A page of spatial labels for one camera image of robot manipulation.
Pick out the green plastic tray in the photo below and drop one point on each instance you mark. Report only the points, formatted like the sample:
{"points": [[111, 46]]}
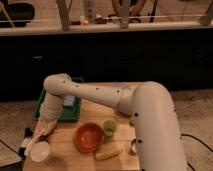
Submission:
{"points": [[70, 111]]}

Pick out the white cloth-wrapped gripper body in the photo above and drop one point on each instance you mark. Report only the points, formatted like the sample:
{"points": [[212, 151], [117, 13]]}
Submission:
{"points": [[44, 128]]}

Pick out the white paper cup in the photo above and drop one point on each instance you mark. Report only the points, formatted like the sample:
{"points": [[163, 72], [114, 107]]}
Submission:
{"points": [[41, 152]]}

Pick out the white handled brush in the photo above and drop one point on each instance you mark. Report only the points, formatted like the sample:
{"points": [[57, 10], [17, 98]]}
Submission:
{"points": [[31, 144]]}

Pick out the green chili pepper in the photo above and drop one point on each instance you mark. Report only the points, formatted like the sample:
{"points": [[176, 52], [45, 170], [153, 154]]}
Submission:
{"points": [[132, 123]]}

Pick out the small metal cup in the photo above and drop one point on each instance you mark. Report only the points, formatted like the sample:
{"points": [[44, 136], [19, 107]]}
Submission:
{"points": [[133, 148]]}

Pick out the black chair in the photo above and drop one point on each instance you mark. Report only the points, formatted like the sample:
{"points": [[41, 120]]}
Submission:
{"points": [[20, 13]]}

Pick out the black clamp on table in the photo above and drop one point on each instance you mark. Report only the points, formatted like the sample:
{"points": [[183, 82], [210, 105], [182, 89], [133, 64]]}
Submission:
{"points": [[28, 134]]}

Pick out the orange bowl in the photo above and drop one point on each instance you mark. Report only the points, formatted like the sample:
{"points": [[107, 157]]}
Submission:
{"points": [[88, 137]]}

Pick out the grey sponge block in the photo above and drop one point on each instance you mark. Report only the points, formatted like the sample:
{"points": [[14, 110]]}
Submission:
{"points": [[69, 101]]}

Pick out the green cup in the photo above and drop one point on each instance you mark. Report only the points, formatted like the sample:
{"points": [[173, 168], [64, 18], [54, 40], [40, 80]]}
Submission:
{"points": [[109, 127]]}

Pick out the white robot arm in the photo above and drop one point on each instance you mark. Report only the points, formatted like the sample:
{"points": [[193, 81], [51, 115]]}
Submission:
{"points": [[149, 104]]}

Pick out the yellow corn cob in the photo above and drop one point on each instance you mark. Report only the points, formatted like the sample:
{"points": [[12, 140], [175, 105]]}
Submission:
{"points": [[107, 154]]}

